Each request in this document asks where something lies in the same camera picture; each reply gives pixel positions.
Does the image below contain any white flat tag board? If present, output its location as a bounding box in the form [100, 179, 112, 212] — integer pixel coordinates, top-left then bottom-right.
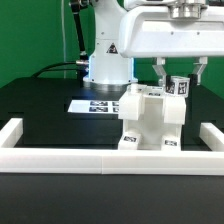
[68, 100, 119, 114]

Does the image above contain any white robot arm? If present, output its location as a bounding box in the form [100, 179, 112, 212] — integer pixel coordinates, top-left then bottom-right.
[70, 0, 224, 90]

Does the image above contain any white chair back frame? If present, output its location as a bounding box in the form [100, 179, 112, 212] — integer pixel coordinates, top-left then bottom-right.
[118, 84, 186, 125]

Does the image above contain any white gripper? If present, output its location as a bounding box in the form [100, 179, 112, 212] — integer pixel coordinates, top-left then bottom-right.
[119, 0, 224, 88]

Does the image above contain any black cable bundle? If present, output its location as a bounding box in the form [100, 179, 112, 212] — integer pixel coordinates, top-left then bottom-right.
[31, 60, 88, 80]

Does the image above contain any black raised platform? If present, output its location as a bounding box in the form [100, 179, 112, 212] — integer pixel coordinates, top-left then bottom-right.
[0, 78, 224, 123]

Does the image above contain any white U-shaped boundary fence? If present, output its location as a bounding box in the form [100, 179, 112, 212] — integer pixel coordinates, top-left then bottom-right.
[0, 118, 224, 176]

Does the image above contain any white chair seat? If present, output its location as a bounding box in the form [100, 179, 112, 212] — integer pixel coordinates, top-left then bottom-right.
[120, 96, 183, 149]

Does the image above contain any white tagged cube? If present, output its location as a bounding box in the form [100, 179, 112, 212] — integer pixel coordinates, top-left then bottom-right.
[165, 76, 190, 98]

